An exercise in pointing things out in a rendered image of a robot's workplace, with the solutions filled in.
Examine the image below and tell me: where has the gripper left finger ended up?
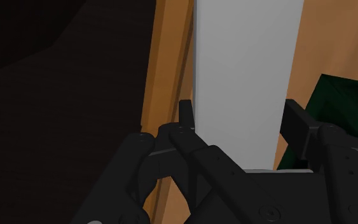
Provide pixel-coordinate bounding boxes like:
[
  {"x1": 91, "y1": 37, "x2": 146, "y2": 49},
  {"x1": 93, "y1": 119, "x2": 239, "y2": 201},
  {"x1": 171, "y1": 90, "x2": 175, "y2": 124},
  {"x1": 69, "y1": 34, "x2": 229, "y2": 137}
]
[{"x1": 72, "y1": 99, "x2": 289, "y2": 224}]

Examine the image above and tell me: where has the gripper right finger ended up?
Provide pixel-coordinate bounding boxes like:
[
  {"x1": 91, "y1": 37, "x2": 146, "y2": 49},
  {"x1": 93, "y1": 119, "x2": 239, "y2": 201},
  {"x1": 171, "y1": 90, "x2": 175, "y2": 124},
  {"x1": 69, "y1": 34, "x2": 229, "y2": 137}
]
[{"x1": 279, "y1": 99, "x2": 358, "y2": 224}]

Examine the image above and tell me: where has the dark green box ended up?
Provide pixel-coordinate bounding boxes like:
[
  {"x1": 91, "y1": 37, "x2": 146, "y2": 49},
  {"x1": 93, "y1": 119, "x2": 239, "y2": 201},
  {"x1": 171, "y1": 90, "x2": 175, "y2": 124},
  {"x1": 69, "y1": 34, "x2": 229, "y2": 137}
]
[{"x1": 276, "y1": 73, "x2": 358, "y2": 171}]

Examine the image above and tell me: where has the light grey rectangular block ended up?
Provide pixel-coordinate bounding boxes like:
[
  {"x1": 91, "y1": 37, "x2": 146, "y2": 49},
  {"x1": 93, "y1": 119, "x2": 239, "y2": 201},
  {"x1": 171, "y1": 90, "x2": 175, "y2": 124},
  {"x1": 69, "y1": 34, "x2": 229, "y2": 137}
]
[{"x1": 192, "y1": 0, "x2": 305, "y2": 171}]

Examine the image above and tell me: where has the orange wooden table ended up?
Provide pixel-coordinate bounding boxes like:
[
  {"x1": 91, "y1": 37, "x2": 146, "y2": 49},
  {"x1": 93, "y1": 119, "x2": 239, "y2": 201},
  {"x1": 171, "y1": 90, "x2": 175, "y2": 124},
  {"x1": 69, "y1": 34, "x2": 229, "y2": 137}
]
[{"x1": 140, "y1": 0, "x2": 358, "y2": 224}]

